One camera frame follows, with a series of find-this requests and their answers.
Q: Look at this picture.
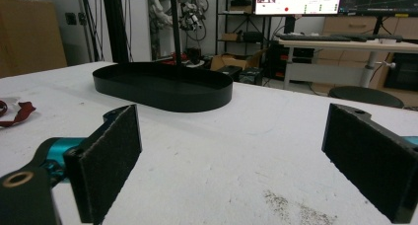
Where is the black two-tier tray rack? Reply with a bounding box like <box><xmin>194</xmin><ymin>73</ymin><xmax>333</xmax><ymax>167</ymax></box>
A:
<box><xmin>92</xmin><ymin>0</ymin><xmax>235</xmax><ymax>113</ymax></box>

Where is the computer monitor with white screen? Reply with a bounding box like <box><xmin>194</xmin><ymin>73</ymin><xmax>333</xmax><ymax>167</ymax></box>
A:
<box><xmin>253</xmin><ymin>0</ymin><xmax>344</xmax><ymax>16</ymax></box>

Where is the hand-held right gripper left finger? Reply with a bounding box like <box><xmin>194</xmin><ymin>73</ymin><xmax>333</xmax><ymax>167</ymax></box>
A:
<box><xmin>63</xmin><ymin>104</ymin><xmax>143</xmax><ymax>225</ymax></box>

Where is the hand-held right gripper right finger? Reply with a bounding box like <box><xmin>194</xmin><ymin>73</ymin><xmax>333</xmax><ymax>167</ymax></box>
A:
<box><xmin>320</xmin><ymin>103</ymin><xmax>418</xmax><ymax>224</ymax></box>

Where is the brown cardboard board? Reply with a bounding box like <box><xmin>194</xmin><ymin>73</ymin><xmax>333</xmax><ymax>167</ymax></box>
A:
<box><xmin>0</xmin><ymin>0</ymin><xmax>68</xmax><ymax>79</ymax></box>

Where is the black wire shelf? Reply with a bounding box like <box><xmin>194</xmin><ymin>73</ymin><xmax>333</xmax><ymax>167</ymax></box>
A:
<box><xmin>215</xmin><ymin>0</ymin><xmax>274</xmax><ymax>56</ymax></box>

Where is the white standing desk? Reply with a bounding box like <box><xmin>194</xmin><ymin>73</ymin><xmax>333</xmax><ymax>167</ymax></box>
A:
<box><xmin>277</xmin><ymin>37</ymin><xmax>418</xmax><ymax>91</ymax></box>

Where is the black metal stand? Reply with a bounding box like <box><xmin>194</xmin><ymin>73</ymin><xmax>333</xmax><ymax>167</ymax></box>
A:
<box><xmin>101</xmin><ymin>0</ymin><xmax>130</xmax><ymax>64</ymax></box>

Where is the black keyboard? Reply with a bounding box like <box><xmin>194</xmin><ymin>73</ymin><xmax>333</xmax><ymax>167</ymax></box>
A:
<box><xmin>276</xmin><ymin>33</ymin><xmax>353</xmax><ymax>43</ymax></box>

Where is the open cardboard box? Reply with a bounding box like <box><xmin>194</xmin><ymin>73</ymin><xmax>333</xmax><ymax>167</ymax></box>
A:
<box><xmin>209</xmin><ymin>48</ymin><xmax>268</xmax><ymax>72</ymax></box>

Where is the computer monitor with dark screen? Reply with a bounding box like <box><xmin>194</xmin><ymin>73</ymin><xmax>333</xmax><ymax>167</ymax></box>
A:
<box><xmin>338</xmin><ymin>0</ymin><xmax>418</xmax><ymax>18</ymax></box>

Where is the round black stool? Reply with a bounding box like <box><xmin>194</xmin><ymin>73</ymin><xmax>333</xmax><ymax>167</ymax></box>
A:
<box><xmin>328</xmin><ymin>85</ymin><xmax>405</xmax><ymax>110</ymax></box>

